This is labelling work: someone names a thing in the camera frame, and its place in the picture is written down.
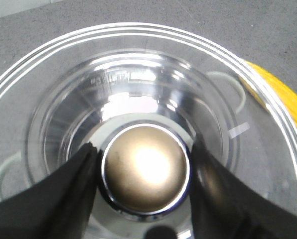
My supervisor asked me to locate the pale green electric cooking pot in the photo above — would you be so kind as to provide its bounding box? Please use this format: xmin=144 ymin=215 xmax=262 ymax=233
xmin=0 ymin=48 xmax=247 ymax=239

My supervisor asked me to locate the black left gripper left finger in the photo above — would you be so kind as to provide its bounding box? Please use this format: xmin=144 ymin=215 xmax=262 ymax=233
xmin=0 ymin=143 xmax=99 ymax=239

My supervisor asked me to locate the glass pot lid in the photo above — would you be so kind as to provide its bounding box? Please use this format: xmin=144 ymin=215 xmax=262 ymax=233
xmin=0 ymin=22 xmax=297 ymax=239

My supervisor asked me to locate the yellow corn cob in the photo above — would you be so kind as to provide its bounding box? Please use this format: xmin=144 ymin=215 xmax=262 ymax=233
xmin=243 ymin=60 xmax=297 ymax=127

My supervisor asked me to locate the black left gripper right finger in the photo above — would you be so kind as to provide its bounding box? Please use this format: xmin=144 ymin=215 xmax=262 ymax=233
xmin=189 ymin=134 xmax=297 ymax=239

